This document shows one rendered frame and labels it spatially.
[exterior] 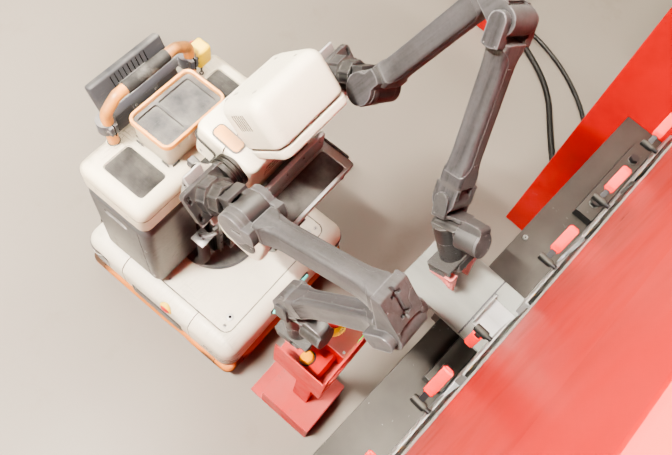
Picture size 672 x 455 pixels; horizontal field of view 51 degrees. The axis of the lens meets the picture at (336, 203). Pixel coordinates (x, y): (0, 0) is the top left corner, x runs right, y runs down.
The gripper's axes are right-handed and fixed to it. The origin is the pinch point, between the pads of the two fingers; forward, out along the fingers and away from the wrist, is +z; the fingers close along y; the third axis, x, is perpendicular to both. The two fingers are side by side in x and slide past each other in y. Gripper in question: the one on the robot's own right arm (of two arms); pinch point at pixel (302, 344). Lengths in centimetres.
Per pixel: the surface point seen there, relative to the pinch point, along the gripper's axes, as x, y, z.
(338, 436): -12.9, 22.6, -4.1
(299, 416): -4, -9, 66
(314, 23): 135, -119, 52
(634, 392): -29, 62, -139
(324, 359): 1.6, 5.1, 5.4
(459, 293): 28.3, 26.7, -15.6
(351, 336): 9.8, 7.7, 2.1
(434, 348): 18.2, 27.2, -2.7
